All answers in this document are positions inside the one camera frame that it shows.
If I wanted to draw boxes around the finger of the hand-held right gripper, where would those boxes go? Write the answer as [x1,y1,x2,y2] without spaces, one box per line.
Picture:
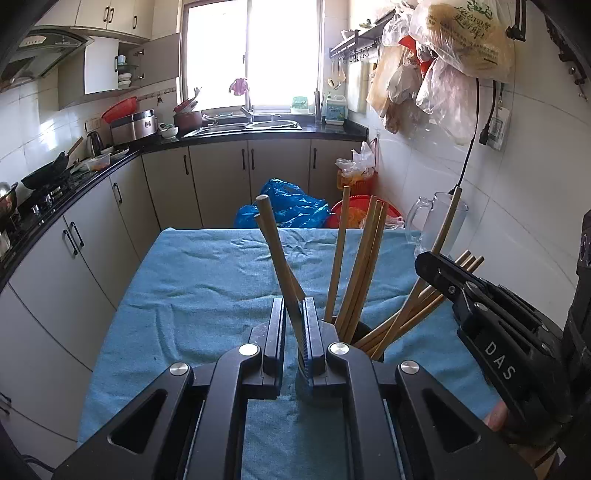
[414,251,478,321]

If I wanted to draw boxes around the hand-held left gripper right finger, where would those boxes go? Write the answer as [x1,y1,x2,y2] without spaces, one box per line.
[301,298,539,480]

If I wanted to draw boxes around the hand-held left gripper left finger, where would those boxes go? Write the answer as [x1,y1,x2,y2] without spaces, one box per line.
[53,298,287,480]

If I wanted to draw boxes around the dark grey utensil holder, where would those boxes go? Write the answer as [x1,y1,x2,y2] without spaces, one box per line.
[249,320,384,407]

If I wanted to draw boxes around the bunch of wooden chopsticks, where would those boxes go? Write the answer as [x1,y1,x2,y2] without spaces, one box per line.
[288,186,485,361]

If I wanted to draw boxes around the long wooden chopstick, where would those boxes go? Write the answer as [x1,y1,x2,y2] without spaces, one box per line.
[255,194,308,356]

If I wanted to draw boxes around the person's right hand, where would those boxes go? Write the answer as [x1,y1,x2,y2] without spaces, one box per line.
[485,399,561,469]

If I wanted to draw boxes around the clear glass mug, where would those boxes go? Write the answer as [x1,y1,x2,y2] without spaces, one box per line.
[405,191,469,259]

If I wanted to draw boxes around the blue tablecloth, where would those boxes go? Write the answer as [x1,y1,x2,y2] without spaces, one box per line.
[78,226,504,480]

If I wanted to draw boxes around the red plastic basin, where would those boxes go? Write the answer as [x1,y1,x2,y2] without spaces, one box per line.
[323,195,406,230]

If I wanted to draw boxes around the red trash basket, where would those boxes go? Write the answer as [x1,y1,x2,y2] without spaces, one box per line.
[337,171,375,199]

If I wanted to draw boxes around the blue plastic bag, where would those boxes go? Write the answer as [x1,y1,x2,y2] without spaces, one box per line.
[233,178,331,230]

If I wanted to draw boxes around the white plastic bag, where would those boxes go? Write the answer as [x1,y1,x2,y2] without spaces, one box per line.
[335,141,376,178]

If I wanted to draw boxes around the white tag card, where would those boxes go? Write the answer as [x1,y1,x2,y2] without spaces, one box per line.
[487,108,511,151]

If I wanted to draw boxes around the white base cabinets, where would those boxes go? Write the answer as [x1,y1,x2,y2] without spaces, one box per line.
[0,138,370,444]

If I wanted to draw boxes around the clear hanging plastic bag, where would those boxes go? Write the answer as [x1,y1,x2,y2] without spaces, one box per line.
[416,55,478,146]

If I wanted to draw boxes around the black kitchen countertop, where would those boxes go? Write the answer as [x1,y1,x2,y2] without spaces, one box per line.
[0,122,368,287]

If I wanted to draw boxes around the detergent bottle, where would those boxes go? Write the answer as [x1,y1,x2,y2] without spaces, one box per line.
[324,92,347,125]

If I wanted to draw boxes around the beige hanging plastic bag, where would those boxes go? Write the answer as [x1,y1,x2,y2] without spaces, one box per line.
[367,14,423,134]

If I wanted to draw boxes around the stainless steel sink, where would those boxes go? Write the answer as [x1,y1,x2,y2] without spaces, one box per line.
[185,119,303,137]

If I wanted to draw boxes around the brown clay pot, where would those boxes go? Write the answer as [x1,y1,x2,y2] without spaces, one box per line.
[173,110,203,136]

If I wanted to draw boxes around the yellowish hanging plastic bag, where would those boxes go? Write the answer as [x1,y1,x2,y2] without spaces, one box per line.
[409,0,515,84]

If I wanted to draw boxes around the black power adapter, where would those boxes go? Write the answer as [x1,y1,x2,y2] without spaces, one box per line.
[505,0,528,41]

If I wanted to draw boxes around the stainless steel cooker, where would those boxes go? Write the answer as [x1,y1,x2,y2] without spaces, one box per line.
[110,109,158,145]

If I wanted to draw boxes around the gas stove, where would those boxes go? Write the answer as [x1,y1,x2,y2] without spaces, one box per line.
[14,178,75,217]

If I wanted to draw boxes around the kitchen window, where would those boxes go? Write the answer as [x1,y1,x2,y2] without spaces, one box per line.
[182,0,324,116]

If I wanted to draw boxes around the red plastic colander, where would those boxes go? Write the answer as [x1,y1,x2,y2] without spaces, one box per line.
[102,97,139,123]

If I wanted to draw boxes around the black wok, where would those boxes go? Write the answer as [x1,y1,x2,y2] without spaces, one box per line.
[21,152,77,190]

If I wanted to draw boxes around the stainless steel pot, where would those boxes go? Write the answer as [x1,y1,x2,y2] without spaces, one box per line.
[0,181,19,222]

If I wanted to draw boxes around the stacked white dishes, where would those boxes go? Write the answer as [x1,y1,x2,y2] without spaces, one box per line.
[115,55,134,88]

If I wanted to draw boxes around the range hood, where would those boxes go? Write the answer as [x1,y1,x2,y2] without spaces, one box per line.
[0,25,95,93]

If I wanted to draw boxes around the white upper cabinets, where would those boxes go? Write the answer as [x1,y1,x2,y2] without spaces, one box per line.
[32,0,153,40]

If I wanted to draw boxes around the black power plug with cable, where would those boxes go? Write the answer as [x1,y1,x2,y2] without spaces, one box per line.
[478,78,505,147]

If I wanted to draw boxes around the black wall rack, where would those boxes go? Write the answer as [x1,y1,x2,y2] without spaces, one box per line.
[329,9,398,63]

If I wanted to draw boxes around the open wall cabinet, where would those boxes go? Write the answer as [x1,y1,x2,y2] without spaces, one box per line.
[58,32,181,110]

